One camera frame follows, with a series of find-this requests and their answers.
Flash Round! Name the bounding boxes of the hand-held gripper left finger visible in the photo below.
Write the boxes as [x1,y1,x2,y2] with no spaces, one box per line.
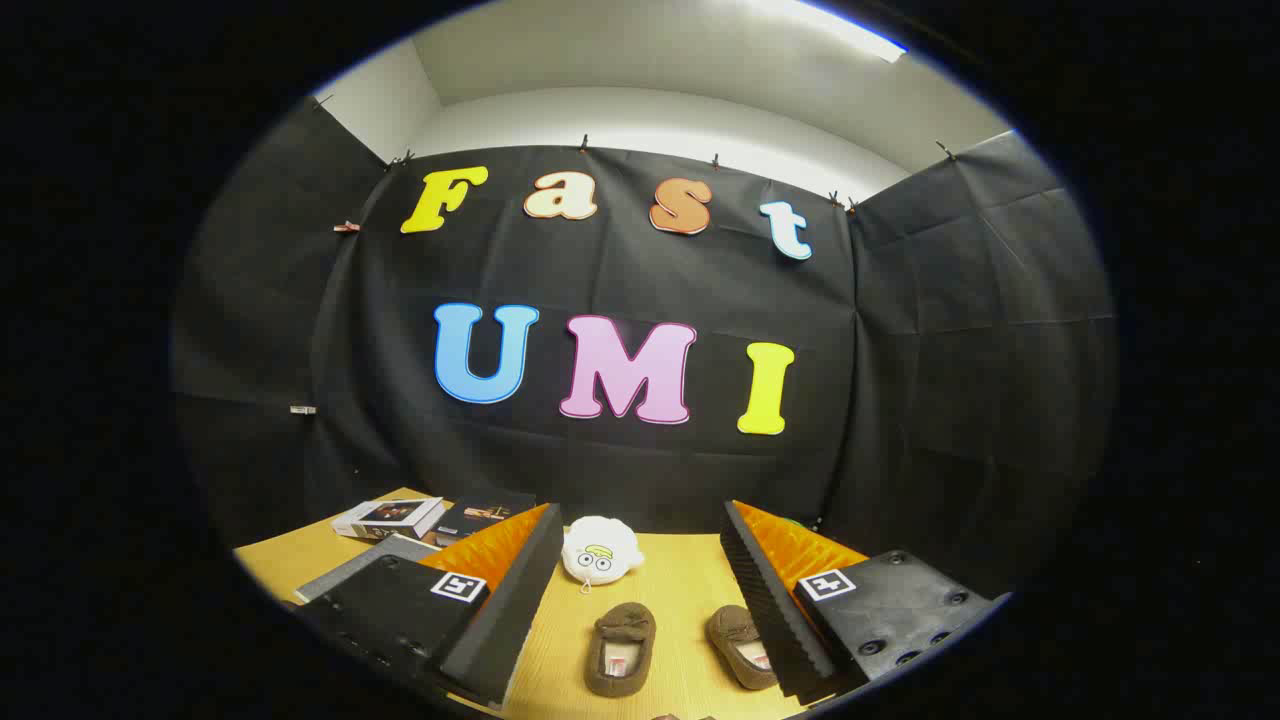
[295,503,564,711]

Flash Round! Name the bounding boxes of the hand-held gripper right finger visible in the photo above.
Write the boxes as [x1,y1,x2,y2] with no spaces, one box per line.
[720,499,1007,704]

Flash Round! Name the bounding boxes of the brown fuzzy slipper shoe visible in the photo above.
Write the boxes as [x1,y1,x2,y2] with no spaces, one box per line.
[705,604,779,691]
[584,602,658,698]

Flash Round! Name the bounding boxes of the grey fabric storage box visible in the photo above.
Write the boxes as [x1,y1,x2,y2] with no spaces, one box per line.
[294,533,442,605]

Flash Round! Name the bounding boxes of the white portrait book box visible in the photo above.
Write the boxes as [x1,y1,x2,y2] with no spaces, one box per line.
[331,497,446,542]

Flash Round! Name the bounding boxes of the dark hardcover book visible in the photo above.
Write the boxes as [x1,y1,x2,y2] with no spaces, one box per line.
[432,492,538,546]

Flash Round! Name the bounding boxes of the white plush toy with eyes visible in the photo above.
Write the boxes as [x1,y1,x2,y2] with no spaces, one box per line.
[561,516,645,593]

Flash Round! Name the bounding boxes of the black backdrop cloth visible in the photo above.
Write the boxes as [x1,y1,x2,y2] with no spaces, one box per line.
[172,95,1116,601]

